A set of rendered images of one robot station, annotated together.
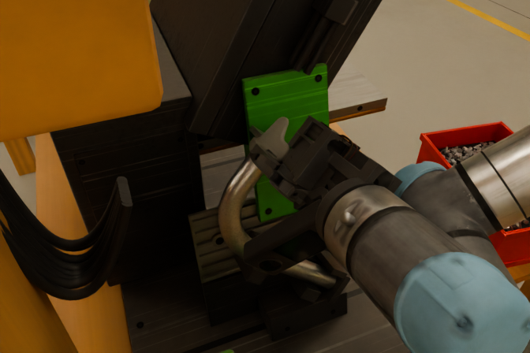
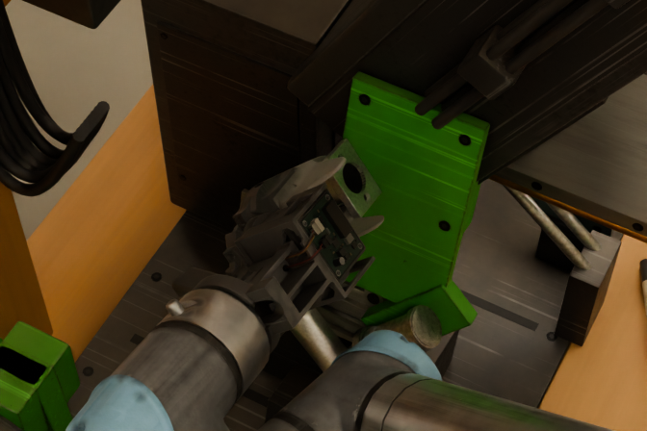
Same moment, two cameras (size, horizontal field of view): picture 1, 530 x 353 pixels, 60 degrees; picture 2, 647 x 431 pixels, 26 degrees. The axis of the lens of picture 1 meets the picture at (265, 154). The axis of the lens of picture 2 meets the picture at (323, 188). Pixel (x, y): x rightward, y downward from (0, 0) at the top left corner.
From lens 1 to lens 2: 0.74 m
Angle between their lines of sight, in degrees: 36
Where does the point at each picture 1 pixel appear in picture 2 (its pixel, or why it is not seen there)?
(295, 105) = (417, 154)
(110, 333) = (126, 258)
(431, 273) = (117, 387)
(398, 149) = not seen: outside the picture
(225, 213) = not seen: hidden behind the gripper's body
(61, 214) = not seen: hidden behind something
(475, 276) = (128, 413)
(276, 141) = (308, 183)
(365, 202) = (199, 307)
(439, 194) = (349, 381)
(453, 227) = (310, 418)
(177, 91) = (306, 26)
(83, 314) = (123, 211)
